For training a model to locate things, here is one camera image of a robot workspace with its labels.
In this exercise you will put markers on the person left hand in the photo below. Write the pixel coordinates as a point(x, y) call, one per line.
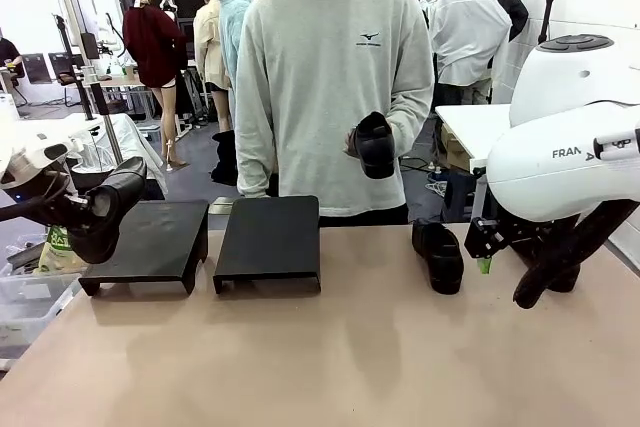
point(351, 143)

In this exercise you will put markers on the black office chair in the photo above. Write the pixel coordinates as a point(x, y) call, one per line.
point(70, 79)

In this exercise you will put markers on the black leather shoe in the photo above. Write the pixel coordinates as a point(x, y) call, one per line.
point(110, 227)
point(442, 257)
point(375, 152)

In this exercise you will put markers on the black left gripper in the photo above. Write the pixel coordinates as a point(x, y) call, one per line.
point(57, 209)

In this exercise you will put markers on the low white table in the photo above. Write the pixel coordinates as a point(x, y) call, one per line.
point(30, 124)

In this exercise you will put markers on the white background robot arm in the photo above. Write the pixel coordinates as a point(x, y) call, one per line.
point(107, 44)

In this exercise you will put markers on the black case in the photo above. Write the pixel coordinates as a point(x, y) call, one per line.
point(460, 197)

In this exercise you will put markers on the mannequin in light blue fleece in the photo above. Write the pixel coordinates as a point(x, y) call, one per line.
point(230, 32)

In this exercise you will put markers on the person left forearm grey sleeve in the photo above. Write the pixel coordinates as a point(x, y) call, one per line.
point(410, 127)

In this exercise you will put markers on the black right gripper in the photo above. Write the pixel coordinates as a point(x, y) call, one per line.
point(522, 237)

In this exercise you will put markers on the silver aluminium pole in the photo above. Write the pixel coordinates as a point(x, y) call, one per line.
point(114, 142)

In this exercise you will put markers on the green yellow snack bag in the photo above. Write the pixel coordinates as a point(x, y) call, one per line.
point(55, 257)

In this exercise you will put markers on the clear plastic bin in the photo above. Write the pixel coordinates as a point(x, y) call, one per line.
point(30, 307)

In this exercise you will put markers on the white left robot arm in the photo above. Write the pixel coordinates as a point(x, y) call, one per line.
point(30, 147)

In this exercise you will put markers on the grey cover cloth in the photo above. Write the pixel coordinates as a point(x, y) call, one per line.
point(135, 142)

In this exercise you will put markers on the brown cardboard box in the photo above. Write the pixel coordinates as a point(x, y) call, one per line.
point(457, 157)

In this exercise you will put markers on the black tripod stand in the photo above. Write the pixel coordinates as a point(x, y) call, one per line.
point(548, 12)

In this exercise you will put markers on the black boots pair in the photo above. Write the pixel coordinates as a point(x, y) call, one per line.
point(225, 162)

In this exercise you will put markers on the mannequin in white shirt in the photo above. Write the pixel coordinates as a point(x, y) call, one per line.
point(470, 32)

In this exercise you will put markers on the background person black tshirt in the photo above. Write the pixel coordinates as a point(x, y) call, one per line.
point(10, 54)

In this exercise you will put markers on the black metal shoe stand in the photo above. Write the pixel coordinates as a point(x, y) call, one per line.
point(160, 237)
point(270, 237)

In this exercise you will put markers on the background wooden desk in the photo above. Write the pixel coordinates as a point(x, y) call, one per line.
point(120, 81)

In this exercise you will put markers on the person in grey sweatshirt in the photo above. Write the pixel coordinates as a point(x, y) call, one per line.
point(325, 72)

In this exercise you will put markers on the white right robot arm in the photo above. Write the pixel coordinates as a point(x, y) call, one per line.
point(550, 182)

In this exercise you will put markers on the person right forearm grey sleeve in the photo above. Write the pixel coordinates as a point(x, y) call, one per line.
point(255, 157)

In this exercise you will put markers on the mannequin in cream jacket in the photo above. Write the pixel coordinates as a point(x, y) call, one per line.
point(207, 42)

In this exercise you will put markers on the mannequin in dark red sweater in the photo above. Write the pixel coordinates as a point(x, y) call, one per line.
point(155, 47)

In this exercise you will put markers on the black camera stand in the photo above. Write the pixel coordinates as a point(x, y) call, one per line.
point(87, 102)

